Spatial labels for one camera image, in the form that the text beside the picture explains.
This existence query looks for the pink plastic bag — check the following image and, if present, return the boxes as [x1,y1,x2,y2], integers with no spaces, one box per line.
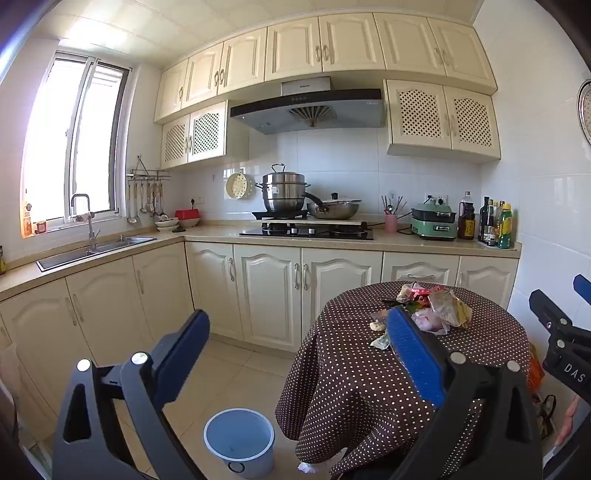
[410,307,451,335]

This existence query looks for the round metal strainer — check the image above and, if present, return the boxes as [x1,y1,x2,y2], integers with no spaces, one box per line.
[577,79,591,148]

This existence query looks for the dark tote bag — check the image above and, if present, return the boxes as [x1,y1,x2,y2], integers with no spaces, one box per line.
[531,392,557,439]

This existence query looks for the bunch of chopsticks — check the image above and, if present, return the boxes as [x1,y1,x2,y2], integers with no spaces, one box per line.
[381,194,408,216]

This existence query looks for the cream lattice door cabinet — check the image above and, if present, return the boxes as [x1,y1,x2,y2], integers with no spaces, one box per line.
[384,79,502,161]
[161,100,250,171]

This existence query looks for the sliding window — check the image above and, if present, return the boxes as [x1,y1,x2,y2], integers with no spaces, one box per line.
[21,50,132,238]

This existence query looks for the clear plastic wrapper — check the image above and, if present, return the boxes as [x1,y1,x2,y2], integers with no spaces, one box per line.
[427,290,472,329]

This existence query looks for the cream upper wall cabinets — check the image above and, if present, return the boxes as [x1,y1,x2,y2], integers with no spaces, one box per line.
[154,13,498,123]

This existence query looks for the cream lower kitchen cabinets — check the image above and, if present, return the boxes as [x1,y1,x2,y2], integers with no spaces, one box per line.
[0,240,520,444]

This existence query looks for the orange plastic bag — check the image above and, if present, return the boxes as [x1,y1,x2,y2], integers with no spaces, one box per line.
[526,344,546,395]

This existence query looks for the grey range hood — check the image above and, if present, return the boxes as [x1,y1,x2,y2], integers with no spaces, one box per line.
[229,77,387,134]

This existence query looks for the steel steamer pot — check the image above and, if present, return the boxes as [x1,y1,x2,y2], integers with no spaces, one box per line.
[255,163,312,213]

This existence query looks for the brown polka dot tablecloth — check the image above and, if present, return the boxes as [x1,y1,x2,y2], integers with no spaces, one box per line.
[276,281,533,478]

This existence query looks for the cream round colander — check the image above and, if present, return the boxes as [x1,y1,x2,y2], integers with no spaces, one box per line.
[225,168,256,201]

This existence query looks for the black induction cooker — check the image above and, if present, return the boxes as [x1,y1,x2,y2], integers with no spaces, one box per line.
[252,209,309,220]

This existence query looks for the steel wok with lid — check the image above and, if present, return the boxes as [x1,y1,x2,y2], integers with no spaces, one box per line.
[302,191,362,220]

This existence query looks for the person's right hand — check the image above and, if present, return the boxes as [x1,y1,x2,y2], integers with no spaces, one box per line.
[555,396,580,448]

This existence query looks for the large dark sauce bottle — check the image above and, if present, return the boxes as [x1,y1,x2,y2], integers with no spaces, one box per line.
[458,191,476,240]

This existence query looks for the black gas stove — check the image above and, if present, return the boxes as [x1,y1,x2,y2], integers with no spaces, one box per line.
[239,222,375,241]

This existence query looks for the steel kitchen sink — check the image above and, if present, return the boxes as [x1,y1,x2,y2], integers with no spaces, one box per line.
[36,235,158,273]

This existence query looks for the light blue plastic bucket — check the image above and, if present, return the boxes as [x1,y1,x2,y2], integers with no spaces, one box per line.
[204,408,276,479]

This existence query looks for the green electric cooker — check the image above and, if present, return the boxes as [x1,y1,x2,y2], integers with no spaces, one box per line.
[410,199,459,241]

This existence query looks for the green plastic bottle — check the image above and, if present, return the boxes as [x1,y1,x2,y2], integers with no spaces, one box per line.
[498,203,513,249]

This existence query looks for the row of hanging utensils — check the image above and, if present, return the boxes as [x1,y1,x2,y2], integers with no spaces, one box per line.
[127,180,169,225]

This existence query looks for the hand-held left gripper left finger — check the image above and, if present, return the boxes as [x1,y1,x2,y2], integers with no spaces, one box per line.
[52,308,211,480]

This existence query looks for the steel kitchen faucet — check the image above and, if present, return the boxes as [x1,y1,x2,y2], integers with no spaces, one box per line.
[70,194,100,252]

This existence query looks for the metal wall utensil rack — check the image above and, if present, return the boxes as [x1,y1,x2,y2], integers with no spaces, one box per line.
[127,156,171,182]

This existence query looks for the white board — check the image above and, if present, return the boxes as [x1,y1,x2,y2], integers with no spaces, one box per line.
[261,219,368,230]

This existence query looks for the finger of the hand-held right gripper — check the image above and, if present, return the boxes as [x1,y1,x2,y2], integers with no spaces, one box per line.
[573,274,591,306]
[529,289,591,352]

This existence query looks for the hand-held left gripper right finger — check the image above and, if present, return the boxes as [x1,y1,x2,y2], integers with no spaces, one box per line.
[385,305,543,480]

